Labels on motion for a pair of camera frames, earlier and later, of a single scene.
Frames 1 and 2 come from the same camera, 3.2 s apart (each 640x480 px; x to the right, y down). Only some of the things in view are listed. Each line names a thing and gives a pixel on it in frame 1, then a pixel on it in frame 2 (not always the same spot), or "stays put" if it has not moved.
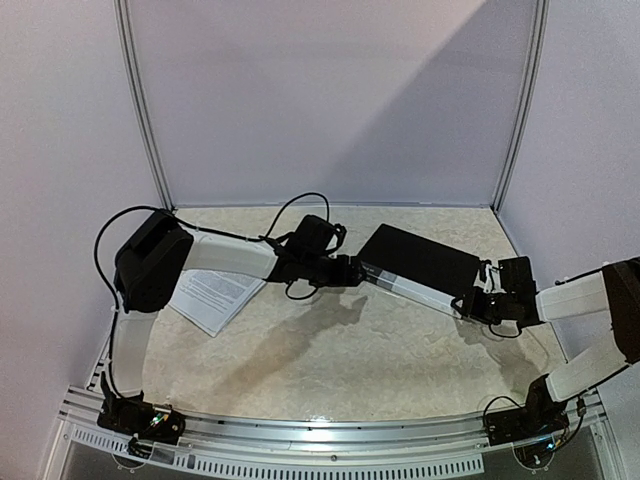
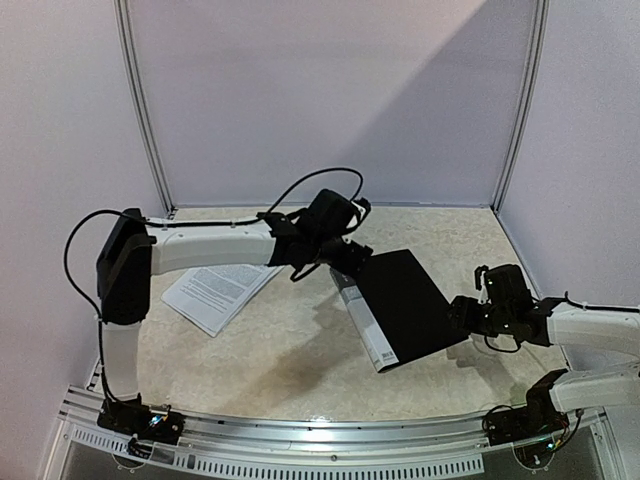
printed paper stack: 209,297 stays put
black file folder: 425,271 -> 397,311
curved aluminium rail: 270,434 stays put
